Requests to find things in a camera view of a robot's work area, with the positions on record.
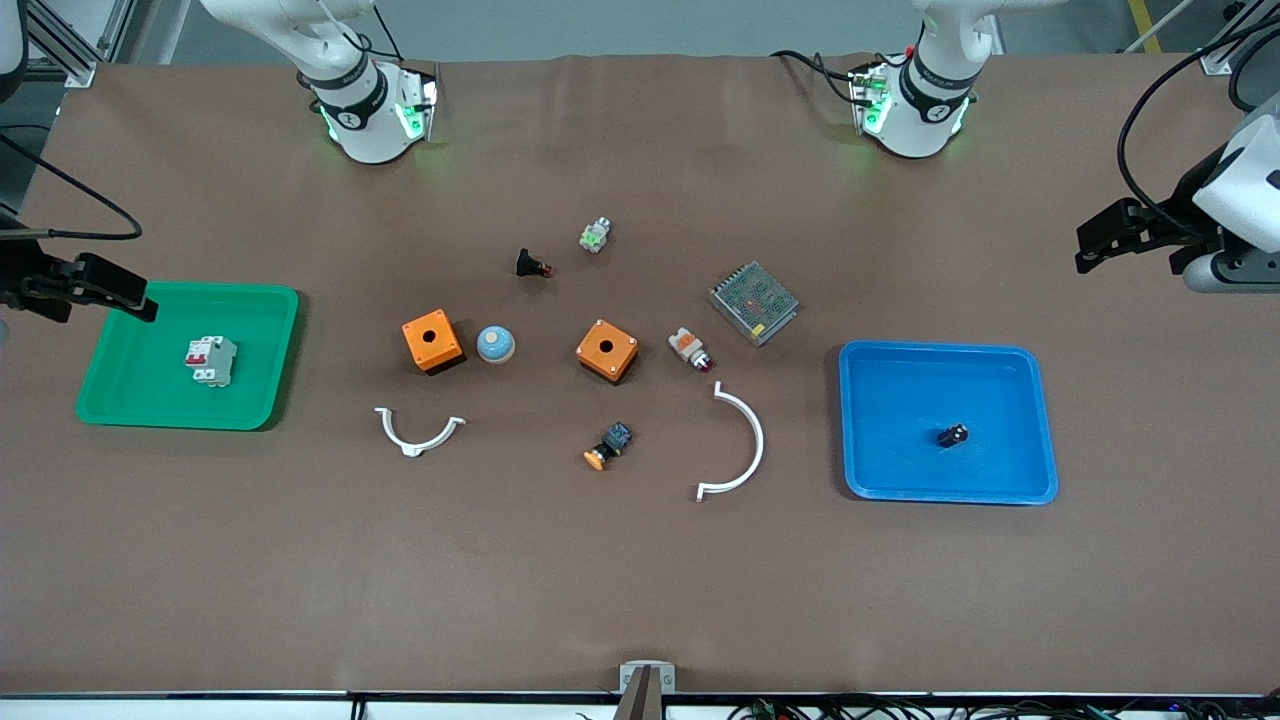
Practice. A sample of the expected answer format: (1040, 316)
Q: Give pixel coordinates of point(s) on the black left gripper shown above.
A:
(1183, 218)

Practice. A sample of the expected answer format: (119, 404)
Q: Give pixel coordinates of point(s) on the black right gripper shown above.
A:
(22, 270)

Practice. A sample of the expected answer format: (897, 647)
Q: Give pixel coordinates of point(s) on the white circuit breaker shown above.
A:
(215, 362)

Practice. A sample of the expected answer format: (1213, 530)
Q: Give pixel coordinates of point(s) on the small black capacitor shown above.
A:
(953, 436)

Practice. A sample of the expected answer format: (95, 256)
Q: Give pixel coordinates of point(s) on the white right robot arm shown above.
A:
(365, 130)

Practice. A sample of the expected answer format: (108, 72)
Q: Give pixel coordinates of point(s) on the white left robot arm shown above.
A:
(915, 125)

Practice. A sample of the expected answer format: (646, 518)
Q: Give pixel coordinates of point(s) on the green plastic tray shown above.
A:
(140, 390)

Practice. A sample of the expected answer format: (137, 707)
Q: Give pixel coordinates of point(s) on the blue plastic tray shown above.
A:
(900, 440)

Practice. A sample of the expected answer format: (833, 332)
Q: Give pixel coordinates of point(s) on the small white curved clamp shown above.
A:
(405, 441)

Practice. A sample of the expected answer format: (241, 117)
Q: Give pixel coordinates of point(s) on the orange box with large hole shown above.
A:
(447, 346)

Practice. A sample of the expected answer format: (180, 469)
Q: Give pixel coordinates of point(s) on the metal mesh power supply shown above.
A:
(754, 302)

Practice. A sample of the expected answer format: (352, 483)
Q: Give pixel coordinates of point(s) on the blue dome button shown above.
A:
(496, 345)

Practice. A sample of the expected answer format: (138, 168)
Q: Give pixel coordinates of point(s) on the large white curved clamp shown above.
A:
(757, 440)

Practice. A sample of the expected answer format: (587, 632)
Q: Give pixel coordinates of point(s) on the black button with red tip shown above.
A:
(528, 263)

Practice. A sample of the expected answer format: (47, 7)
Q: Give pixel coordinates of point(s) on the white orange red indicator light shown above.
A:
(688, 346)

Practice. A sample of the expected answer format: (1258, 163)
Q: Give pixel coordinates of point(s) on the orange box with white screws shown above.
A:
(590, 352)

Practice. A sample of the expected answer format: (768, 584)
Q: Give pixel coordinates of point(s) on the white button with green cap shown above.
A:
(595, 236)

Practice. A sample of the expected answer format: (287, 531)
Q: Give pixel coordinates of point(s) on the black button with orange head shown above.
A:
(610, 443)

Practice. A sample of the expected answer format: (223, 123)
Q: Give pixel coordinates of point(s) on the aluminium frame profile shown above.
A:
(1222, 60)
(62, 55)

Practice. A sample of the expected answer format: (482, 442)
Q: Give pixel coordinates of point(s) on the grey metal bracket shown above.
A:
(668, 680)

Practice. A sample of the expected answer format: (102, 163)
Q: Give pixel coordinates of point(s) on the tan camera pole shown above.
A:
(640, 706)

